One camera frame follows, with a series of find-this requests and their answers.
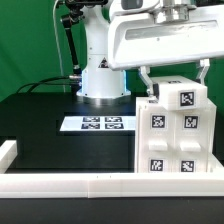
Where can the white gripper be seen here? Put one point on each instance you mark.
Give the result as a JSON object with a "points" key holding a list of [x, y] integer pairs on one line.
{"points": [[136, 40]]}

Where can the white cabinet top block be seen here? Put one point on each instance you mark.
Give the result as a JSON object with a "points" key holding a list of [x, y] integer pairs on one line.
{"points": [[180, 93]]}

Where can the white cabinet door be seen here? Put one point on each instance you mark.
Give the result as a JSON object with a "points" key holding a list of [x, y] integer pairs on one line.
{"points": [[191, 141], [156, 140]]}

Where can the white cabinet body box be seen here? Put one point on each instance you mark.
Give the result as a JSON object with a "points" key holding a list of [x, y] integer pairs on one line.
{"points": [[146, 104]]}

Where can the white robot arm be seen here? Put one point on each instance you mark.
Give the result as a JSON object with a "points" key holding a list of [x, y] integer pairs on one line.
{"points": [[101, 84]]}

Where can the white marker base sheet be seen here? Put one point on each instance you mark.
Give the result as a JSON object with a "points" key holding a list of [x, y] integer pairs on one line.
{"points": [[98, 123]]}

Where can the white U-shaped frame fence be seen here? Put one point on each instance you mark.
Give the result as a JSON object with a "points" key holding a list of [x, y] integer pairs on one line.
{"points": [[98, 185]]}

